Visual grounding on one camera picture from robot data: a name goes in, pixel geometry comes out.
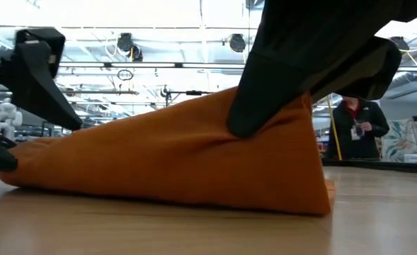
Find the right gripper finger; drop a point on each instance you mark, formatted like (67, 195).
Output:
(264, 92)

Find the orange cloth towel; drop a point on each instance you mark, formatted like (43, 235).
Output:
(158, 159)

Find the white humanoid robot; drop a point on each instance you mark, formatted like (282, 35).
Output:
(8, 118)

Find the black gantry stand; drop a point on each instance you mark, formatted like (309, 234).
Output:
(194, 93)

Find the white id badge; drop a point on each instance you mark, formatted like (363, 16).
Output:
(355, 134)

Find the person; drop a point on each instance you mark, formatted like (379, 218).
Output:
(367, 141)

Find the leaf patterned fabric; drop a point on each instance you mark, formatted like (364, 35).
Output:
(403, 140)

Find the white plastic container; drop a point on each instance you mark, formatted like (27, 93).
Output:
(412, 158)

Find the black aluminium table frame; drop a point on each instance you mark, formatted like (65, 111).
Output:
(388, 165)

